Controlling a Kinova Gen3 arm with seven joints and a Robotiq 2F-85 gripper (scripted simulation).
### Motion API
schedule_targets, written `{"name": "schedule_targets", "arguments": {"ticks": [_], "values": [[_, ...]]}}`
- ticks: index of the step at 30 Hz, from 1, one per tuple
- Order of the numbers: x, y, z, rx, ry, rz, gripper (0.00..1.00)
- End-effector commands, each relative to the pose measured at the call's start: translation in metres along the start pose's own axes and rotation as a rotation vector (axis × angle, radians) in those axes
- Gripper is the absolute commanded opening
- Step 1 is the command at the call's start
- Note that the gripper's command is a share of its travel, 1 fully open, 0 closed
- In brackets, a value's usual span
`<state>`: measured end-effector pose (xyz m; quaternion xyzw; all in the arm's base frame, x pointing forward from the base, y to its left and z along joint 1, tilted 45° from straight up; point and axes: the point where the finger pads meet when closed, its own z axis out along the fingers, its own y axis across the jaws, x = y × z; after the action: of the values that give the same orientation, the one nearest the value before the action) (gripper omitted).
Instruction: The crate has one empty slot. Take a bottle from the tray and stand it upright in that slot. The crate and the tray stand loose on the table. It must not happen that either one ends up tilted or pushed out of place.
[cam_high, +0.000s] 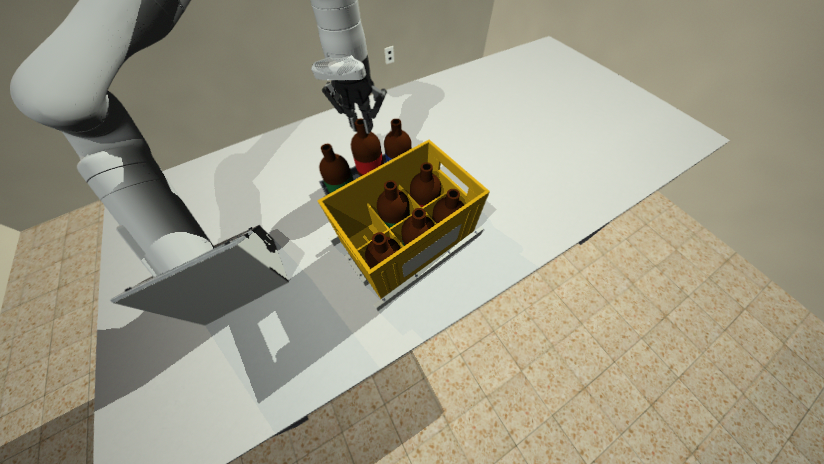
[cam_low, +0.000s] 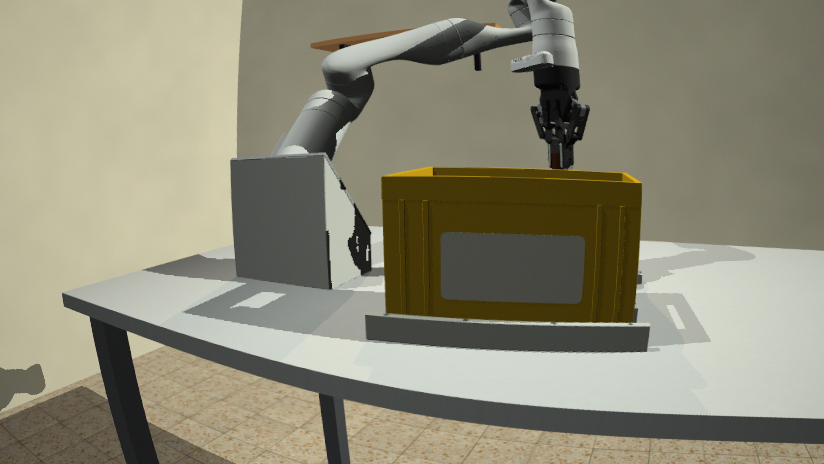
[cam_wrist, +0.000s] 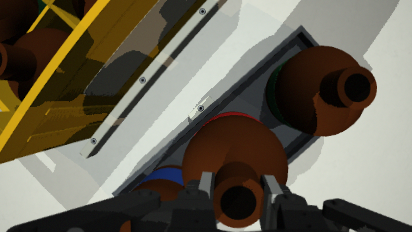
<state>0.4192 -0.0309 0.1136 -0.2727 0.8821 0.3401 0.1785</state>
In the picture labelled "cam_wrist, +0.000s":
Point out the dark grey narrow tray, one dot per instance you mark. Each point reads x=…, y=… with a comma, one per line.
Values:
x=247, y=95

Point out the yellow crate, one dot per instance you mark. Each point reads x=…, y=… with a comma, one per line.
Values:
x=104, y=55

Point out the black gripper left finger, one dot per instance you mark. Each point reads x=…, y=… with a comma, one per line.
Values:
x=193, y=211

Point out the brown bottle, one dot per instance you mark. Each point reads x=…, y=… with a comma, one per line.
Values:
x=16, y=18
x=239, y=149
x=167, y=180
x=310, y=92
x=24, y=65
x=81, y=7

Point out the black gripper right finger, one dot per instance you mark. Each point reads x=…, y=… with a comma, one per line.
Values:
x=285, y=210

